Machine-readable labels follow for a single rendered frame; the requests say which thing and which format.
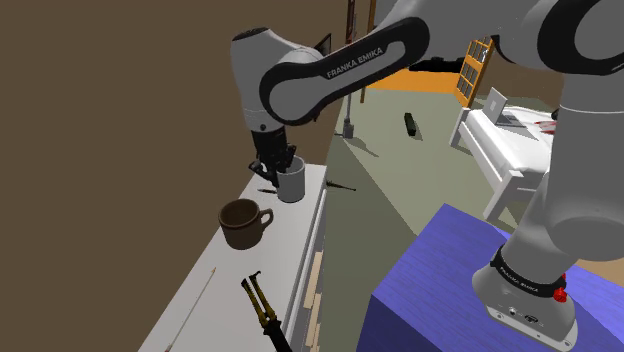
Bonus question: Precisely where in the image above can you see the orange lattice shelf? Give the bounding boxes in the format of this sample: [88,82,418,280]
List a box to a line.
[455,37,496,109]

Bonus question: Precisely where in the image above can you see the white bed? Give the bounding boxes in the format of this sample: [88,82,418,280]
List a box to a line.
[448,87,560,223]

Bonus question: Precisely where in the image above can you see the dark tool on floor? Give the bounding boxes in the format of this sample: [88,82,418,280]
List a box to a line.
[324,179,358,193]

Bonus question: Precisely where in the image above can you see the thin white stick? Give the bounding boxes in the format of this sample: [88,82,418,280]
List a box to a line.
[165,266,218,352]

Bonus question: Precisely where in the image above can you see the white chest of drawers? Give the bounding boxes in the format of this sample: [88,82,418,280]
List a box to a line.
[138,163,329,352]

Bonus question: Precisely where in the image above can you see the white cup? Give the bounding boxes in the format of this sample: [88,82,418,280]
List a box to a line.
[275,155,307,204]

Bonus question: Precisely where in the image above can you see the brown mug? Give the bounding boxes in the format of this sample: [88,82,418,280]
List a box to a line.
[217,198,275,251]

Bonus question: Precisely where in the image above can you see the black and yellow tongs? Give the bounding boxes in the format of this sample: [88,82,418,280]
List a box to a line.
[240,270,294,352]

